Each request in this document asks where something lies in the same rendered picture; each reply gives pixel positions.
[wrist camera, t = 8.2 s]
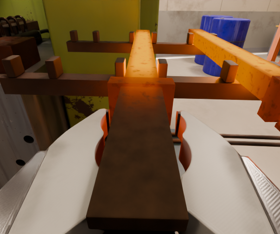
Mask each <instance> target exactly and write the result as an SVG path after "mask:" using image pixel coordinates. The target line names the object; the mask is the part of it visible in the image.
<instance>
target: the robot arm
mask: <svg viewBox="0 0 280 234"><path fill-rule="evenodd" d="M109 128H110V112H109V110H107V109H99V110H98V111H96V112H95V113H93V114H91V115H90V116H88V117H87V118H85V119H84V120H82V121H81V122H79V123H78V124H76V125H74V126H73V127H71V128H70V129H69V130H67V131H66V132H65V133H63V134H62V135H61V136H60V137H59V138H58V139H57V140H56V141H55V142H54V143H53V144H52V145H51V146H50V147H49V148H48V149H47V150H46V151H38V152H37V153H36V154H35V155H34V156H33V157H32V158H31V159H30V160H29V161H28V162H27V163H26V164H25V165H24V166H23V167H22V168H21V169H20V170H19V171H18V172H17V173H16V174H15V175H14V176H13V177H12V178H11V179H10V180H9V181H8V182H7V183H6V184H5V185H4V186H3V187H2V188H1V189H0V234H103V233H104V232H105V231H104V230H99V229H89V227H88V224H87V220H86V214H87V210H88V207H89V202H90V199H91V195H92V191H93V188H94V184H95V180H96V176H97V172H98V169H99V165H100V162H101V158H102V154H103V150H104V146H105V140H104V139H105V138H106V136H107V135H108V131H109ZM175 135H177V136H178V138H179V139H180V141H181V147H180V153H179V161H180V162H181V164H182V165H183V167H184V169H185V172H184V173H183V175H182V176H181V182H182V187H183V192H184V196H185V202H186V207H187V211H188V216H189V221H188V225H187V229H186V231H184V232H178V233H179V234H280V189H279V188H278V187H277V186H276V185H275V184H274V183H273V182H272V181H271V180H270V179H269V178H268V177H267V176H266V175H265V174H264V173H263V171H262V170H261V169H260V168H259V167H258V166H257V165H256V164H255V163H254V162H253V161H252V160H251V159H250V158H249V157H248V156H241V155H240V154H239V153H238V152H237V151H236V150H235V149H234V148H233V147H232V145H231V144H230V143H229V142H227V141H226V140H225V139H224V138H223V137H222V136H221V135H220V134H218V133H217V132H216V131H214V130H213V129H212V128H210V127H209V126H207V125H206V124H205V123H203V122H202V121H200V120H199V119H197V118H196V117H195V116H193V115H192V114H190V113H189V112H187V111H184V110H180V111H177V112H176V124H175Z"/></svg>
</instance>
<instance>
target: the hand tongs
mask: <svg viewBox="0 0 280 234"><path fill-rule="evenodd" d="M171 134H172V136H174V137H177V135H175V132H171ZM220 135H221V136H222V137H223V138H239V139H265V140H280V136H266V135H239V134H220ZM227 142H229V143H230V144H231V145H241V146H266V147H280V143H273V142H248V141H227ZM173 143H181V141H180V139H174V138H173Z"/></svg>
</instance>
